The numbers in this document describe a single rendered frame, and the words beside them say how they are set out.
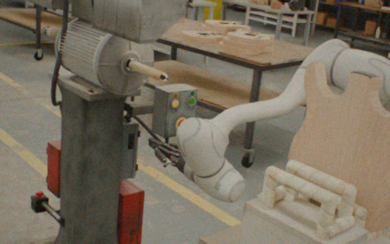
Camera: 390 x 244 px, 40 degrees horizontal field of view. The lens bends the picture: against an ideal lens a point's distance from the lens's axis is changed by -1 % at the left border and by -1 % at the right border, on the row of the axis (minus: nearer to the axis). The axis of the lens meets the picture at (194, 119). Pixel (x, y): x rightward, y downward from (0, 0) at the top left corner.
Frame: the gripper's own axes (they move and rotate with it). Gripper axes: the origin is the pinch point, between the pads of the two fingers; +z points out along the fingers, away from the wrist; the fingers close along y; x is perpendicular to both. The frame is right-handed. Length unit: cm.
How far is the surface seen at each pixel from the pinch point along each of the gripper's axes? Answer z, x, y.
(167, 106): 26.3, -0.4, 24.6
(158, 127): 30.7, -11.0, 22.7
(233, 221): 77, -121, 109
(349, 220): -81, 11, -3
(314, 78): -57, 36, 12
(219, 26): 234, -43, 238
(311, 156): -60, 16, 9
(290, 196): -63, 10, -3
